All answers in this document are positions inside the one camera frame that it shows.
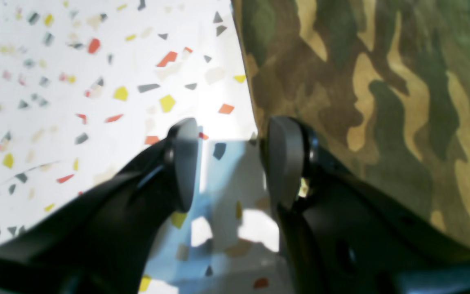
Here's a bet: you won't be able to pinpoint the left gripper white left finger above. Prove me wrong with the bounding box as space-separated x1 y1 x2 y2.
0 118 200 294

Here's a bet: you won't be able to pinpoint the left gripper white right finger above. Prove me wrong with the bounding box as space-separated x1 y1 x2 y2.
263 116 470 294

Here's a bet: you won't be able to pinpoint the camouflage T-shirt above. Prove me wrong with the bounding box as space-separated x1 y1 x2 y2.
232 0 470 247

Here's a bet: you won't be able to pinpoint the terrazzo pattern table cloth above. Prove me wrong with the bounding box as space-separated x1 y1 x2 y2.
0 0 293 294

